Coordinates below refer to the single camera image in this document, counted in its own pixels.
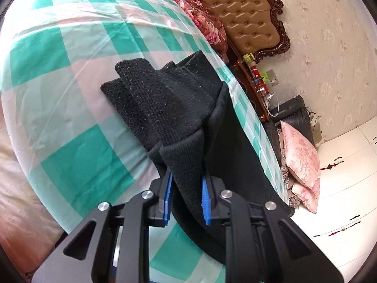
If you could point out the pink floral pillow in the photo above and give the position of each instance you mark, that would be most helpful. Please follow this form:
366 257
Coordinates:
303 165

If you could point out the white wardrobe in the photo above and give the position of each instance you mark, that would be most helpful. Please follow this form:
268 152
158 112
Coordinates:
338 212

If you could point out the dark wooden nightstand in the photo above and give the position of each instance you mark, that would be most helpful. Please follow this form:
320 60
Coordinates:
250 88

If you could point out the black pants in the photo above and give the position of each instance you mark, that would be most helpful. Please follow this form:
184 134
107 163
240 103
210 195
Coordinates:
188 129

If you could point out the floral red pillow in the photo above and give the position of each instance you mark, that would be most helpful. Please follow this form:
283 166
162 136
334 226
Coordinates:
203 14

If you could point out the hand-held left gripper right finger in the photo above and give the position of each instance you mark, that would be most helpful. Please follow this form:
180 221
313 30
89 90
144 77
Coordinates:
206 206

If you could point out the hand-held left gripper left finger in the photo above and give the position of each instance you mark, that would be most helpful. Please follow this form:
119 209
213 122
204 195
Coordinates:
167 200

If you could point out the tufted leather headboard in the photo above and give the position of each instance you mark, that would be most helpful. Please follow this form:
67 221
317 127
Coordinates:
235 8

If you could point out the green checkered bed sheet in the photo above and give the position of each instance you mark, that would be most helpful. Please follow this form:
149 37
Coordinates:
88 100

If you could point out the wall switch plate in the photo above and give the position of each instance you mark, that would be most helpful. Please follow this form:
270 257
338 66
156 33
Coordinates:
272 76

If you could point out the black leather chair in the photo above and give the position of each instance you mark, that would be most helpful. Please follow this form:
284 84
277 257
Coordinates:
291 118

